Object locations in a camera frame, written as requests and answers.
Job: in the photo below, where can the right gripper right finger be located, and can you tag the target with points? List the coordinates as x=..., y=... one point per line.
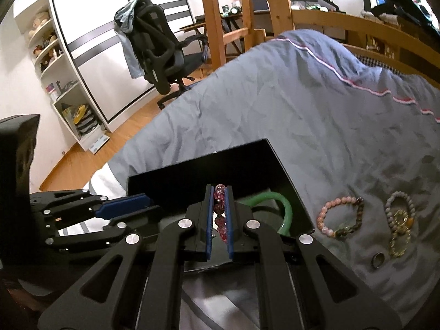
x=300, y=283

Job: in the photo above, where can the black office chair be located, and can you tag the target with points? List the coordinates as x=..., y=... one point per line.
x=165, y=60

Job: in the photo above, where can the wooden ladder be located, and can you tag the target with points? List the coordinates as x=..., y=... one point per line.
x=219, y=38

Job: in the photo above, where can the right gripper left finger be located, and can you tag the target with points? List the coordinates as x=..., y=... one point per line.
x=138, y=283

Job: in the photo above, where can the wooden bed frame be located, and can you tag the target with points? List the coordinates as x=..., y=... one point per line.
x=283, y=18

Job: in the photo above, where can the black jewelry box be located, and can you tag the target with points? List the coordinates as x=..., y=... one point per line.
x=249, y=169

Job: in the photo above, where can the grey blue duvet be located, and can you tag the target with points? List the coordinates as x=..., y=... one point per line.
x=340, y=128

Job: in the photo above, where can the white shelf unit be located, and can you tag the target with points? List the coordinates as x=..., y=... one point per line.
x=57, y=75

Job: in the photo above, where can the pile of dark clothes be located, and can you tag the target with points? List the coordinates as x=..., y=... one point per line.
x=408, y=10

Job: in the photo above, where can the light blue garment on chair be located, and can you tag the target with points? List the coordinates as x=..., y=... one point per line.
x=123, y=27

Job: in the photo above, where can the green jade bangle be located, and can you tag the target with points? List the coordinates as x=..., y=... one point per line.
x=273, y=208

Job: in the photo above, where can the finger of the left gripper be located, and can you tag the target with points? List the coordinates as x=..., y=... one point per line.
x=139, y=222
x=75, y=206

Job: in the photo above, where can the white sliding wardrobe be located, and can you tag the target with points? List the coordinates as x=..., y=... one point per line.
x=95, y=52

